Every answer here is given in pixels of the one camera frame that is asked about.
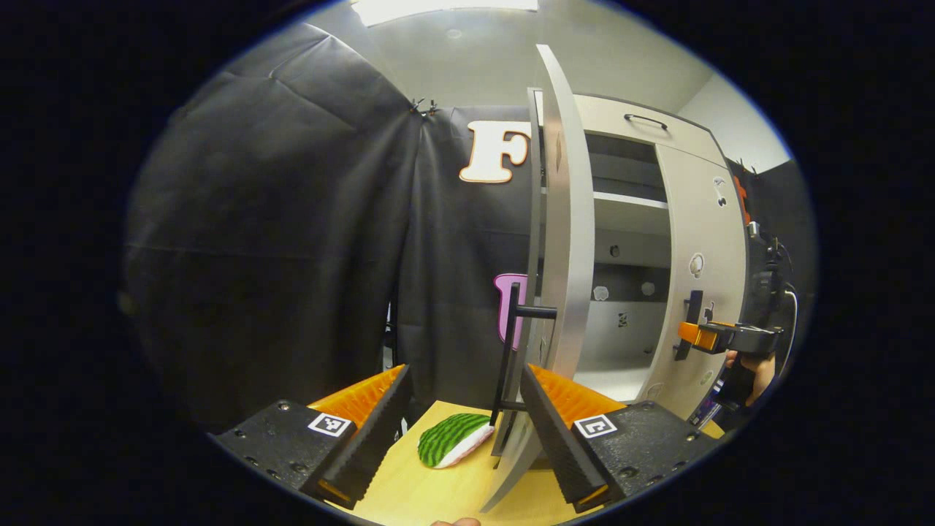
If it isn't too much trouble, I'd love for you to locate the toy watermelon slice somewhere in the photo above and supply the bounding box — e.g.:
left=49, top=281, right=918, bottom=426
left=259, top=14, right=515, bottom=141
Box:
left=417, top=413, right=496, bottom=469

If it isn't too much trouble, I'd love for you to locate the black backdrop cloth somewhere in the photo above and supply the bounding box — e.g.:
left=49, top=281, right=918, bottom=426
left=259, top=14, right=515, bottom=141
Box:
left=123, top=22, right=815, bottom=432

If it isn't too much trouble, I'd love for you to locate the white cabinet drawer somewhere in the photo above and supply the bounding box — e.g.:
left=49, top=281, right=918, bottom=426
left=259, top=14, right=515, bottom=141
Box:
left=573, top=94, right=728, bottom=169

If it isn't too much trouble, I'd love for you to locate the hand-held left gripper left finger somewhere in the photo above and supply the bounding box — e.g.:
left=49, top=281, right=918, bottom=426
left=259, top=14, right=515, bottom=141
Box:
left=208, top=364, right=414, bottom=511

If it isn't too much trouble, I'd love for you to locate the blue and white box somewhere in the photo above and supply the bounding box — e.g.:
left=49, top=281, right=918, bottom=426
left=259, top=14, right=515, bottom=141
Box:
left=690, top=399, right=722, bottom=430

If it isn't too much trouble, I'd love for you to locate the white cabinet shelf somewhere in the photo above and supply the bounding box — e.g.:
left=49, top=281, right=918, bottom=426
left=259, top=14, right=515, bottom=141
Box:
left=573, top=354, right=658, bottom=403
left=593, top=191, right=671, bottom=236

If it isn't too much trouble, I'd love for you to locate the grey and white cabinet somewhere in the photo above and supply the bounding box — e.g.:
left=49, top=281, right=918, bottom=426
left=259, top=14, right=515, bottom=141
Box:
left=526, top=88, right=753, bottom=424

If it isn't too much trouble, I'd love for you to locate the black door handle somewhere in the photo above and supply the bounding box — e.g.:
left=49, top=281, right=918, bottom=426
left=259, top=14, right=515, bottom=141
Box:
left=489, top=282, right=558, bottom=428
left=673, top=290, right=704, bottom=362

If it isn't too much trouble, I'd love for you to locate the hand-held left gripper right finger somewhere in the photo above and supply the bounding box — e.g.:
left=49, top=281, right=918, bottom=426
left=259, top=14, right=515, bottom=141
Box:
left=520, top=363, right=724, bottom=514

